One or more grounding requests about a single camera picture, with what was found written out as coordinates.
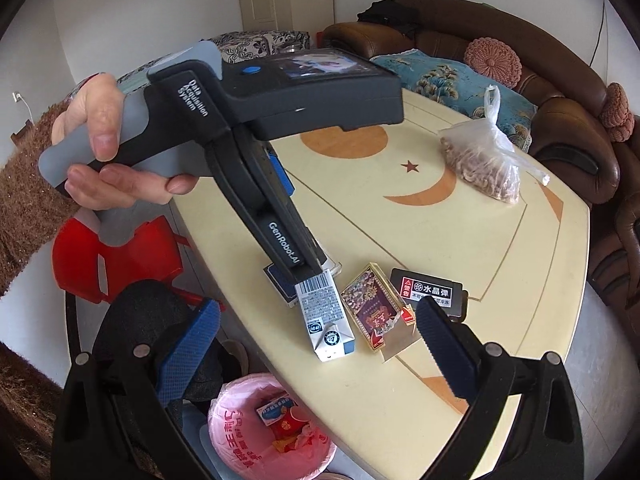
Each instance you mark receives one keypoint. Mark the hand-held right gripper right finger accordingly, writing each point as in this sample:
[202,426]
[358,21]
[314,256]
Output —
[440,340]

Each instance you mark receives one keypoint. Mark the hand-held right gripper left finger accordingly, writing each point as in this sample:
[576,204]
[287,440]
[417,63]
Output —
[187,340]

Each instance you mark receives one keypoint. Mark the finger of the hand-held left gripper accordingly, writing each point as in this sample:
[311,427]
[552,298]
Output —
[312,255]

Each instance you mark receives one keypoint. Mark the white milk carton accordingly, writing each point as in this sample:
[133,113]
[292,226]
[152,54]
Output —
[325,320]

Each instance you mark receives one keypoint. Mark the pink-lined waste bin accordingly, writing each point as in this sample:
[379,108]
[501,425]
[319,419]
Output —
[240,440]

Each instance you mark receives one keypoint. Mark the red paper cup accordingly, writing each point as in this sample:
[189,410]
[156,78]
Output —
[292,422]

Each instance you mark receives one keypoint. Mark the person's left forearm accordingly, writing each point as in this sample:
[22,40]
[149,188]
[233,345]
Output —
[25,200]

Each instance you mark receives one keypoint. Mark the person's left hand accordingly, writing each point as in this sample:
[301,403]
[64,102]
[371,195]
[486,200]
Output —
[105,120]

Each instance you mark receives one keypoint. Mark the clear plastic film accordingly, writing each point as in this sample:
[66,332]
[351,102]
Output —
[400,345]

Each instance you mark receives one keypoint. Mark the blue card box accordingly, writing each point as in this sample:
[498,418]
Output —
[280,285]

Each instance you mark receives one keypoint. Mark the black labelled box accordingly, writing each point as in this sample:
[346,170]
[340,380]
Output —
[430,290]

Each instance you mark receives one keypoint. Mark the black and white patterned cover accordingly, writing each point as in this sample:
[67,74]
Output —
[250,42]

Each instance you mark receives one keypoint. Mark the colourful playing card box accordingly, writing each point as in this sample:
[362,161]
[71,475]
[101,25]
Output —
[375,305]

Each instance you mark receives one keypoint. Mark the red plastic stool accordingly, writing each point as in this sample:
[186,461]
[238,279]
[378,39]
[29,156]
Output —
[150,255]

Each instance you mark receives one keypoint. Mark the cream wooden coffee table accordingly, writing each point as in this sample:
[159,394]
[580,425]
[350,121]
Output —
[400,220]

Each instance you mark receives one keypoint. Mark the black clothing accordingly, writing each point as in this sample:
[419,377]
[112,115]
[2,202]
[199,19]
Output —
[387,15]

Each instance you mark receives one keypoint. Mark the blue floral sofa cover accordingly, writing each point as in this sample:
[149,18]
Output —
[450,80]

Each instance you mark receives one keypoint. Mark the clear bag of peanuts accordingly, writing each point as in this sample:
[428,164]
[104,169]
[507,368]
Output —
[480,160]

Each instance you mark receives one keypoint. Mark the round pink cushion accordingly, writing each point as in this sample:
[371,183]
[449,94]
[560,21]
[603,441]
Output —
[492,62]

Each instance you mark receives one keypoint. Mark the brown leather sofa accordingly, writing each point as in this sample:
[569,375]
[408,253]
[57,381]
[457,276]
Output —
[550,60]

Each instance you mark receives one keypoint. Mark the pink pumpkin cushion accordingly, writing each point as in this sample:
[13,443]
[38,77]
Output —
[622,132]
[617,105]

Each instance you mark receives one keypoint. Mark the white wall plug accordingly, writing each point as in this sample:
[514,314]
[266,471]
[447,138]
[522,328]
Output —
[18,97]

